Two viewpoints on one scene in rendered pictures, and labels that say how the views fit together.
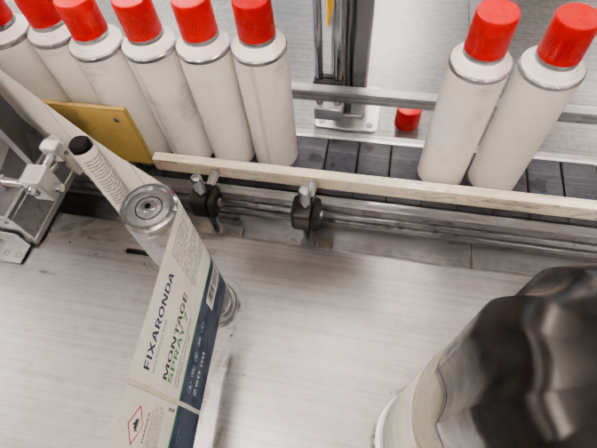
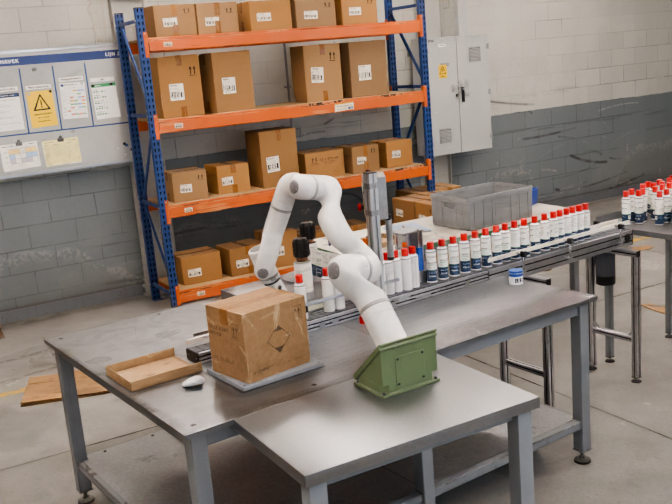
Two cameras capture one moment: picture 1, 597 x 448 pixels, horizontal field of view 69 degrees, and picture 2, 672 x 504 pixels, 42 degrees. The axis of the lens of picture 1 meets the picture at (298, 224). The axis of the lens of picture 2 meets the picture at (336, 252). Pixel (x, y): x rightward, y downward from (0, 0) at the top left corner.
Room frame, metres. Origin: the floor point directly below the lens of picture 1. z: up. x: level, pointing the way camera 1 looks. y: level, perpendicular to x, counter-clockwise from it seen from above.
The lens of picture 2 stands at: (2.68, -3.17, 2.01)
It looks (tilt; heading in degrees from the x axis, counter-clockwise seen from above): 13 degrees down; 129
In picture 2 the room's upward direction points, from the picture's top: 5 degrees counter-clockwise
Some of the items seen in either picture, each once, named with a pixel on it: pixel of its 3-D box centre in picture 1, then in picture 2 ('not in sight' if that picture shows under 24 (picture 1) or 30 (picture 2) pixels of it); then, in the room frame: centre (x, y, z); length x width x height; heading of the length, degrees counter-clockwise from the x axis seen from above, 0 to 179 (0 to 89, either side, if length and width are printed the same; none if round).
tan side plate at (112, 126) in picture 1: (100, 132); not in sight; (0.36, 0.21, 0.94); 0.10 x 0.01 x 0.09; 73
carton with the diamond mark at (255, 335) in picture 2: not in sight; (258, 333); (0.40, -0.84, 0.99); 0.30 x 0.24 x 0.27; 79
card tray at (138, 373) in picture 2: not in sight; (153, 368); (0.01, -1.05, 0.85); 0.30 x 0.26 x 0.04; 73
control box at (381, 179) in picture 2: not in sight; (374, 195); (0.41, -0.02, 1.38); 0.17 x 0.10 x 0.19; 128
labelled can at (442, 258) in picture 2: not in sight; (442, 259); (0.47, 0.45, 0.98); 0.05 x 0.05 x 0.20
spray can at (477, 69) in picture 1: (463, 109); (337, 287); (0.28, -0.17, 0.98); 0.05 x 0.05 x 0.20
